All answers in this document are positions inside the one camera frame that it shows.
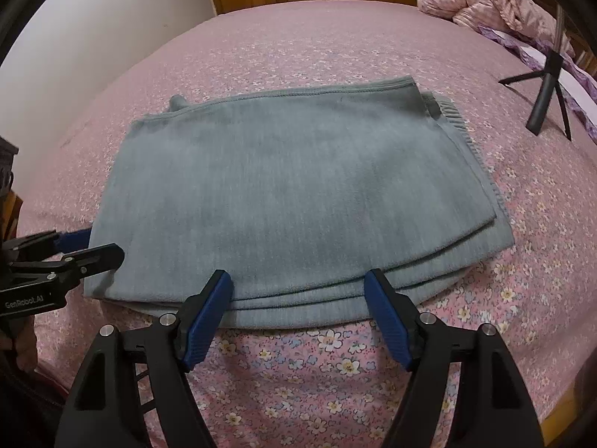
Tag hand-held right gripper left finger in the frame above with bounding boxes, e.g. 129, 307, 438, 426
55, 269, 234, 448

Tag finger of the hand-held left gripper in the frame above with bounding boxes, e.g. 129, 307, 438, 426
9, 243, 125, 290
0, 228, 92, 261

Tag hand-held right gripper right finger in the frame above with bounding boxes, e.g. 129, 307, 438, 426
364, 268, 544, 448

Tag grey-green pants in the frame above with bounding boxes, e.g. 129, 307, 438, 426
84, 76, 516, 330

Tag wooden nightstand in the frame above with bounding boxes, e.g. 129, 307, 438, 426
0, 191, 24, 239

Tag black tripod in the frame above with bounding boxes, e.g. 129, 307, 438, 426
498, 4, 573, 141

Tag pink floral bed sheet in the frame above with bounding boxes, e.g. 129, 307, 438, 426
14, 0, 597, 448

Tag purple patterned pillow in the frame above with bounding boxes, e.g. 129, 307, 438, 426
476, 25, 597, 145

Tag wooden headboard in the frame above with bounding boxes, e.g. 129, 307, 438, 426
518, 0, 597, 68

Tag pink checked quilt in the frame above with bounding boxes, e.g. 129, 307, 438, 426
416, 0, 567, 40

